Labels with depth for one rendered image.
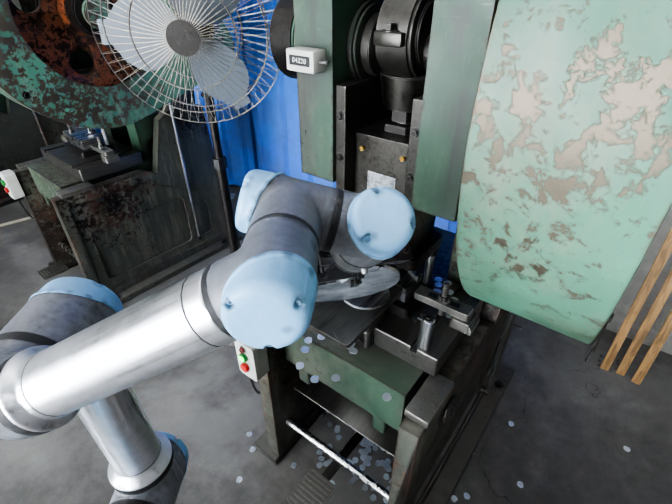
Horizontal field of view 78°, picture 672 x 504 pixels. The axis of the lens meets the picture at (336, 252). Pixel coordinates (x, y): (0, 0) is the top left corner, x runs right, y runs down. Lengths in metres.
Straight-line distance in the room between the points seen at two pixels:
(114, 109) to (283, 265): 1.69
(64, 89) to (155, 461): 1.40
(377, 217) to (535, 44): 0.21
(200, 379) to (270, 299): 1.65
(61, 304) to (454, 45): 0.69
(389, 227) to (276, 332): 0.17
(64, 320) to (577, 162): 0.62
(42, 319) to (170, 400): 1.32
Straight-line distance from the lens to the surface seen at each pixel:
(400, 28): 0.85
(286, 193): 0.44
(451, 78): 0.76
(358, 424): 1.38
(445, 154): 0.79
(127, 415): 0.81
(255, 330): 0.35
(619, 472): 1.93
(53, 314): 0.66
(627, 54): 0.42
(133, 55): 1.57
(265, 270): 0.33
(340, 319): 0.99
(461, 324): 1.10
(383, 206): 0.44
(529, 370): 2.08
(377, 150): 0.92
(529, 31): 0.43
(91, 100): 1.94
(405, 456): 1.09
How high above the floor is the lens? 1.47
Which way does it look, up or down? 34 degrees down
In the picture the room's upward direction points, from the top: straight up
